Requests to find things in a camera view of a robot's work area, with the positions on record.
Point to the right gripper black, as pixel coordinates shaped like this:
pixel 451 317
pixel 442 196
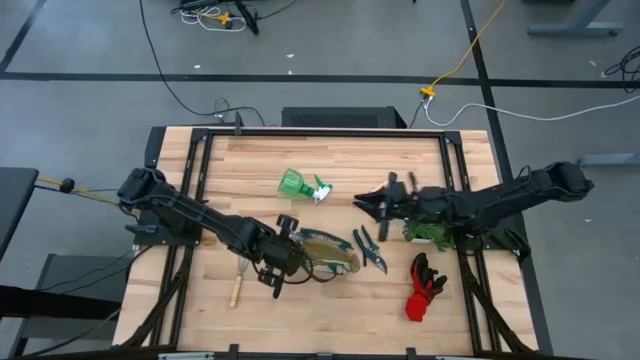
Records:
pixel 400 202

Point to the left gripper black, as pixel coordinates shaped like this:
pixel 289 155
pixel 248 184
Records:
pixel 282 257

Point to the beige green gardening bag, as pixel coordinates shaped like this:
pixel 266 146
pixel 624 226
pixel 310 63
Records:
pixel 330 252

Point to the green spray bottle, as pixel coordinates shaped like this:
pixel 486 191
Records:
pixel 292 185

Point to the red black gardening glove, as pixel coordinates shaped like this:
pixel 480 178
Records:
pixel 417 305

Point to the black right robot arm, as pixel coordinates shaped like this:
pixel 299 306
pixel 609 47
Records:
pixel 500 200

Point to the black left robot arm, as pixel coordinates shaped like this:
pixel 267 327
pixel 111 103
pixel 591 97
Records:
pixel 200 215

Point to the green potted plant white pot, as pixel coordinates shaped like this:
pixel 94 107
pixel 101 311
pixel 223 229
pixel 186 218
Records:
pixel 430 234

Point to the black computer case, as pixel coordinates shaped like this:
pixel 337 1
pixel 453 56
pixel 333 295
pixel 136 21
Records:
pixel 340 117

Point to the black table corner panel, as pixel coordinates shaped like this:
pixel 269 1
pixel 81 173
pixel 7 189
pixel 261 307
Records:
pixel 154 147

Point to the black power strip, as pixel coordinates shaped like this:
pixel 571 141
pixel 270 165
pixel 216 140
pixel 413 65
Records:
pixel 247 17

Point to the grey metal cart base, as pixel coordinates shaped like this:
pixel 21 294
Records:
pixel 75 270

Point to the grey metal desk foot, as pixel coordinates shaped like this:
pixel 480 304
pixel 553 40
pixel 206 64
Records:
pixel 575 29
pixel 610 159

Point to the black desk foot bar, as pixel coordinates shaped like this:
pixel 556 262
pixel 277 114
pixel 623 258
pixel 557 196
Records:
pixel 50 302

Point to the black desk top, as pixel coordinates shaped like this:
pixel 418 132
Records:
pixel 15 200

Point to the black aluminium table frame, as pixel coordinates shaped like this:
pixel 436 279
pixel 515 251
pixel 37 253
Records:
pixel 325 133

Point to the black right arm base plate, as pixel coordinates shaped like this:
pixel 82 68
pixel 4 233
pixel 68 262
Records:
pixel 510 235

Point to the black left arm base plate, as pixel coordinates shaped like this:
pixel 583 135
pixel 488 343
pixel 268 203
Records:
pixel 145 240

